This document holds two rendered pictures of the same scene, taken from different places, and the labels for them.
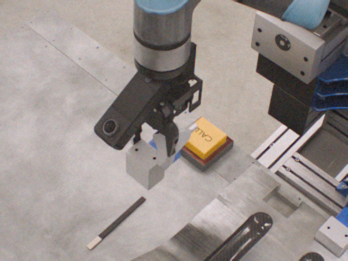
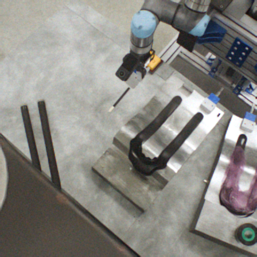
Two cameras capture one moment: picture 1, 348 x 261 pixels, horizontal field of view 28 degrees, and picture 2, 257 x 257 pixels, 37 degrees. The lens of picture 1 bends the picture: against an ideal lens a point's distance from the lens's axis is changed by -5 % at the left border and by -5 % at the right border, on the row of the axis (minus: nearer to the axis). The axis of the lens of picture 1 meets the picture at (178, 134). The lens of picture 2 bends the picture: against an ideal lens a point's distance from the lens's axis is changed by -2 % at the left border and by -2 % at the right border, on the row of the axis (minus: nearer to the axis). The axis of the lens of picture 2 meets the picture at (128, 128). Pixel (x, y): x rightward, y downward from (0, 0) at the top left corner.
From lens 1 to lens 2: 48 cm
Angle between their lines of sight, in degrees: 20
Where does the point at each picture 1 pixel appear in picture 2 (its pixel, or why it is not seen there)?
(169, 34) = (145, 43)
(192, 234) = (151, 105)
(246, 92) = not seen: hidden behind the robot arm
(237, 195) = (167, 88)
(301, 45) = not seen: hidden behind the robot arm
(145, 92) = (134, 59)
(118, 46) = not seen: outside the picture
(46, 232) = (90, 106)
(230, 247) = (166, 110)
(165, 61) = (143, 51)
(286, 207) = (187, 92)
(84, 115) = (100, 51)
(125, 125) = (127, 73)
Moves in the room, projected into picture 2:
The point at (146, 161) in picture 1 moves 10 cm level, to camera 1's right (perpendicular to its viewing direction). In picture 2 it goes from (132, 79) to (158, 80)
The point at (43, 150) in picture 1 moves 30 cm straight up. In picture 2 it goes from (85, 69) to (80, 30)
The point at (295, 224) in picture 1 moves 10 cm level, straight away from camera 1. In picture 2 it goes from (191, 100) to (197, 78)
